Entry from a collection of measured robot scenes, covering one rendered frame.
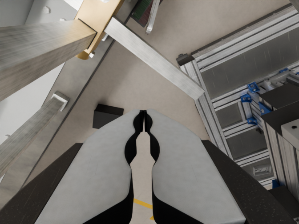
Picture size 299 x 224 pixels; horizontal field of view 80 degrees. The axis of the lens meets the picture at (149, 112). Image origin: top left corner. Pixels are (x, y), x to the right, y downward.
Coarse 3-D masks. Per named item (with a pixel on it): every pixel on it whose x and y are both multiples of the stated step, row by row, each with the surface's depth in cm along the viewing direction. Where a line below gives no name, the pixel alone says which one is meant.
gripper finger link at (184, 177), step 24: (144, 120) 13; (168, 120) 10; (168, 144) 8; (192, 144) 8; (168, 168) 7; (192, 168) 7; (216, 168) 7; (168, 192) 6; (192, 192) 6; (216, 192) 6; (168, 216) 6; (192, 216) 5; (216, 216) 5; (240, 216) 5
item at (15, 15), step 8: (0, 0) 40; (8, 0) 42; (16, 0) 44; (24, 0) 47; (32, 0) 50; (0, 8) 41; (8, 8) 44; (16, 8) 46; (24, 8) 49; (0, 16) 43; (8, 16) 45; (16, 16) 48; (24, 16) 51; (0, 24) 44; (8, 24) 47; (16, 24) 50
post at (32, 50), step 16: (0, 32) 14; (16, 32) 15; (32, 32) 17; (48, 32) 19; (64, 32) 22; (80, 32) 26; (96, 32) 32; (0, 48) 12; (16, 48) 14; (32, 48) 15; (48, 48) 17; (64, 48) 20; (80, 48) 28; (0, 64) 11; (16, 64) 12; (32, 64) 15; (48, 64) 18; (0, 80) 12; (16, 80) 14; (32, 80) 17; (0, 96) 13
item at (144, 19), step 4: (152, 0) 44; (160, 0) 44; (152, 4) 45; (148, 8) 45; (148, 12) 45; (144, 16) 46; (148, 16) 46; (140, 20) 46; (144, 20) 46; (144, 24) 47
